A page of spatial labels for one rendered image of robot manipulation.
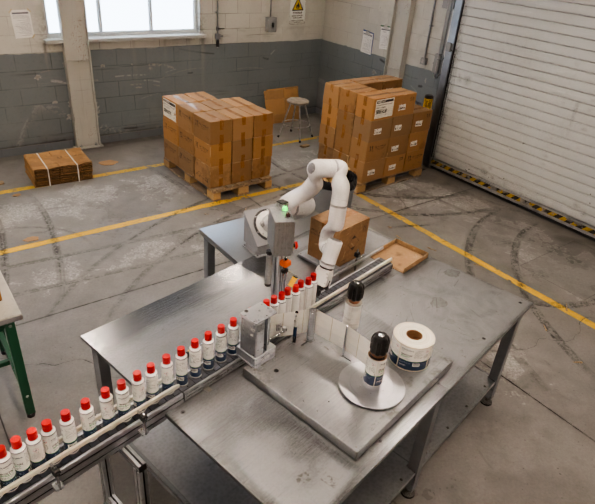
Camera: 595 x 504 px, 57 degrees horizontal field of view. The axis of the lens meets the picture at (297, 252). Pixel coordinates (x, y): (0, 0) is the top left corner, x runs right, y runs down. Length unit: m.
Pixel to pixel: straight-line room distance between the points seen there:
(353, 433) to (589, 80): 4.96
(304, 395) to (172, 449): 0.95
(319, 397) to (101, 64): 5.99
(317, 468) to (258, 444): 0.26
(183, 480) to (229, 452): 0.73
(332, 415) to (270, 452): 0.31
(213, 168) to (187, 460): 3.66
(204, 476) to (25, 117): 5.55
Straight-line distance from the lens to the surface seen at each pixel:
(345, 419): 2.43
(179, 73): 8.14
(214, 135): 5.91
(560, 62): 6.67
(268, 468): 2.30
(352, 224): 3.38
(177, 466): 3.09
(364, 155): 6.44
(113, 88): 7.82
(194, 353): 2.46
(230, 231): 3.80
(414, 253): 3.77
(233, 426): 2.43
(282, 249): 2.63
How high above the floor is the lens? 2.65
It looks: 30 degrees down
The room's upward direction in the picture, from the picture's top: 5 degrees clockwise
